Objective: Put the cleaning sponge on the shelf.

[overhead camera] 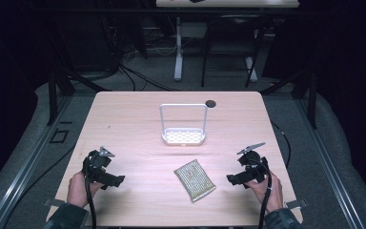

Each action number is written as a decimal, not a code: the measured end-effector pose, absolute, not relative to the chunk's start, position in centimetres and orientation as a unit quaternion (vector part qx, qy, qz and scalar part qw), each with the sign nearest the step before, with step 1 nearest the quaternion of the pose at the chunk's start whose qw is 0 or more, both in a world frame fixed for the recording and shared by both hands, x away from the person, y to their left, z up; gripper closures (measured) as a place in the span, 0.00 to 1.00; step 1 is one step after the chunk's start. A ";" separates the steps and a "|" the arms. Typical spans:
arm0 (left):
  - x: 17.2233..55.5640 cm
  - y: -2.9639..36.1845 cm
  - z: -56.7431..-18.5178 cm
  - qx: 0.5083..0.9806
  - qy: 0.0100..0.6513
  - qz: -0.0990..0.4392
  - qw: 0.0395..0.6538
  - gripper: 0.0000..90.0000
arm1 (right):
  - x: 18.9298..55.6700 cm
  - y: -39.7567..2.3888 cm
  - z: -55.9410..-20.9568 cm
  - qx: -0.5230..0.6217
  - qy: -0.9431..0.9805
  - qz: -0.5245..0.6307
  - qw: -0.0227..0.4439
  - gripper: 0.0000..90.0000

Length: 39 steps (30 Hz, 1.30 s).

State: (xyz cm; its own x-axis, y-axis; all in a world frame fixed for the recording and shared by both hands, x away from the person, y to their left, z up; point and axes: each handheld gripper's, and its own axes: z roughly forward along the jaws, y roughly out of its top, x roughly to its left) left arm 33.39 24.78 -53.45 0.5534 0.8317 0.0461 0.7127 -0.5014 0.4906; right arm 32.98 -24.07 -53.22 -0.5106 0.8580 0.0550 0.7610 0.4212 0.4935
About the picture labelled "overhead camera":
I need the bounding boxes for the grey table edge bracket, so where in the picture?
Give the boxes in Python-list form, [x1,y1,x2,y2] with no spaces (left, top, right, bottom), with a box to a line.
[284,198,309,210]
[42,198,67,208]

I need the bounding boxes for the black cable beside table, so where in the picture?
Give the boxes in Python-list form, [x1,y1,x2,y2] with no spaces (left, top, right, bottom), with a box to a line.
[270,121,293,170]

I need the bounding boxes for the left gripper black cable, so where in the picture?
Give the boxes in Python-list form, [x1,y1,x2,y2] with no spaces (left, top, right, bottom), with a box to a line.
[83,176,98,229]

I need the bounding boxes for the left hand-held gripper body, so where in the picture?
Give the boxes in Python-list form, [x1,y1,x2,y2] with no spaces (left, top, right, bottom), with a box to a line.
[82,146,116,185]

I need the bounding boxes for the person's left hand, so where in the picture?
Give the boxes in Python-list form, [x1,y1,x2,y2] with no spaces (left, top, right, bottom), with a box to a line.
[66,171,105,209]

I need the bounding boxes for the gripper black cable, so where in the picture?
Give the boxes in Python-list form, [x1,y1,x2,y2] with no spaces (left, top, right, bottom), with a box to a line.
[83,176,98,229]
[257,158,274,229]

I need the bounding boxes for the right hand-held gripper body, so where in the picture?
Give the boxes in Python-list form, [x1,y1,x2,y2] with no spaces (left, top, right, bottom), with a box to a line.
[236,141,271,184]

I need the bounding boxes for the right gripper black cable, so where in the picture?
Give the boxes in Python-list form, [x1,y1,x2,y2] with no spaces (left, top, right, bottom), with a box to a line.
[257,158,274,229]

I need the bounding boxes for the green patterned sponge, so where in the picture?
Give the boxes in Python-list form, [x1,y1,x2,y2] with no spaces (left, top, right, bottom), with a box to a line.
[173,158,217,203]

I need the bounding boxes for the metal floor rail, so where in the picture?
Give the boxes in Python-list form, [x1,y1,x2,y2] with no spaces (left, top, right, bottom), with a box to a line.
[294,94,366,229]
[0,94,74,229]

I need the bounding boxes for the white sponge holder rack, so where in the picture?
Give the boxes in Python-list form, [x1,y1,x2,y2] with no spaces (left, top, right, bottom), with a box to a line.
[158,103,209,147]

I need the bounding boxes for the white table leg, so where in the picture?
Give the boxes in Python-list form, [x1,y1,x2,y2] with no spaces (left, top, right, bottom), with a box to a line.
[173,15,185,82]
[245,56,259,84]

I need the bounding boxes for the person's right hand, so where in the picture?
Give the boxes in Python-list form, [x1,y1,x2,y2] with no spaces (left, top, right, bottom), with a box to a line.
[246,171,285,215]

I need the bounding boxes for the black chair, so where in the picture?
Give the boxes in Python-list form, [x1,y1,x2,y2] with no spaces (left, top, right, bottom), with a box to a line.
[200,12,270,89]

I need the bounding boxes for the light background table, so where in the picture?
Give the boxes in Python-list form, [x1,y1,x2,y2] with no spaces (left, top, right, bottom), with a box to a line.
[155,0,300,9]

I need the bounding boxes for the black floor cables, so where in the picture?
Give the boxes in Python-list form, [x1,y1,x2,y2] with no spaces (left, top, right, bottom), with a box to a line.
[103,18,182,94]

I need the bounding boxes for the black metal stand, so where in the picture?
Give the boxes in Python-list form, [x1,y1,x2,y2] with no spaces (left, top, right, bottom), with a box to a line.
[290,70,319,130]
[45,66,76,127]

